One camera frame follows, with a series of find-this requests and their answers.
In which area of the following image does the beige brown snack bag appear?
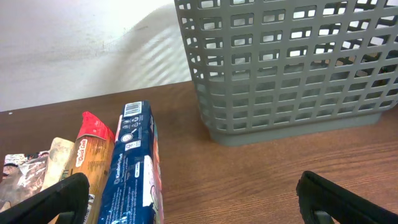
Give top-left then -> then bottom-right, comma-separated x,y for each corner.
1,138 -> 74,212

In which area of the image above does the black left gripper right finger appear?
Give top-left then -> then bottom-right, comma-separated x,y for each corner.
296,170 -> 397,224

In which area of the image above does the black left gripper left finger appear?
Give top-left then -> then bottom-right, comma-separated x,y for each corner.
1,172 -> 90,224

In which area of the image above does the blue tissue pack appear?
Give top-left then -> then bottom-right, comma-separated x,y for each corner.
97,100 -> 164,224

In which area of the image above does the grey plastic lattice basket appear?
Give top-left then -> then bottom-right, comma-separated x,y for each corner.
175,0 -> 397,146

